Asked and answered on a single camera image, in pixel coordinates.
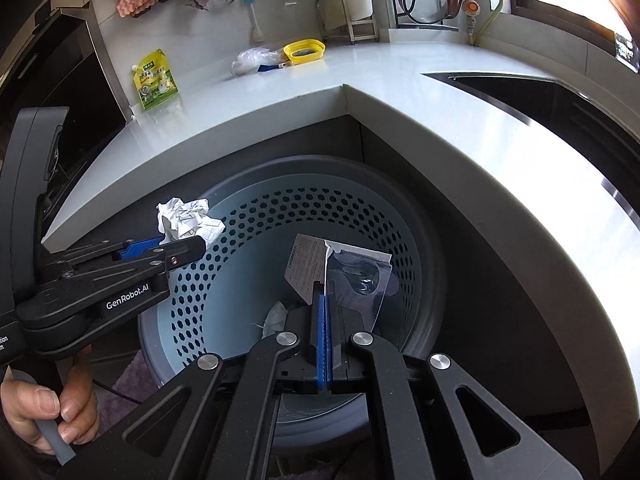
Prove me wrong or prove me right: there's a small printed card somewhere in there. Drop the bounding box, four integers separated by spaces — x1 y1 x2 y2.
614 34 640 71

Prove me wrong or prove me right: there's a yellow plastic dish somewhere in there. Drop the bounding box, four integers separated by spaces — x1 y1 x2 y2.
283 38 327 65

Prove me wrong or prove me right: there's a clear blister pack with card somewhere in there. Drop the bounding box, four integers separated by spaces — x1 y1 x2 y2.
284 233 398 333

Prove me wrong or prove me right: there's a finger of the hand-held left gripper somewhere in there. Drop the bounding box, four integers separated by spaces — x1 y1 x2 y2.
55 236 207 286
42 236 168 268

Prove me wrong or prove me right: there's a green yellow spout pouch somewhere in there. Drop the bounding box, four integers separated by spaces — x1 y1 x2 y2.
131 50 180 111

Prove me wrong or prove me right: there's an orange white gas valve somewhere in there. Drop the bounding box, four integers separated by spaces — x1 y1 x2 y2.
462 0 482 46

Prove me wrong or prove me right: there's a blue white bottle brush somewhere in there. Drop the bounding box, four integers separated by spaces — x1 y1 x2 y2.
244 0 266 43

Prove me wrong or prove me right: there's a yellow gas hose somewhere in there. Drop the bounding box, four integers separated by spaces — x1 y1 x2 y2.
470 0 503 46

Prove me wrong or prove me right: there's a white crumpled tissue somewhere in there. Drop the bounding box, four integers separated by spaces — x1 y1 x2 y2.
262 301 291 338

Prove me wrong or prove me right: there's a steel sink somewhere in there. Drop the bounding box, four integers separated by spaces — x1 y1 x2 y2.
422 72 640 221

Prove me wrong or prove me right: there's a white paper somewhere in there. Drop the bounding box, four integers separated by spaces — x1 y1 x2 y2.
156 198 225 251

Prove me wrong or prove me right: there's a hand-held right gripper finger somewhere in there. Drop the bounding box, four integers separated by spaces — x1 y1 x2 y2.
325 284 563 480
120 280 326 480

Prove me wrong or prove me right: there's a grey perforated waste bin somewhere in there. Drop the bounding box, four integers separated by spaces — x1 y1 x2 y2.
137 155 448 448

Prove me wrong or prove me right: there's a metal board stand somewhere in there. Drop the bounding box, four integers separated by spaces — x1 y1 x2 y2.
316 0 379 43

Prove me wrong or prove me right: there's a white plastic bag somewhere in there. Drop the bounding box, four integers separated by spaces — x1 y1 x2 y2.
231 46 281 76

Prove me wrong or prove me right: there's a person's left hand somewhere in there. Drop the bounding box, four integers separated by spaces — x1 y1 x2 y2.
0 342 101 458

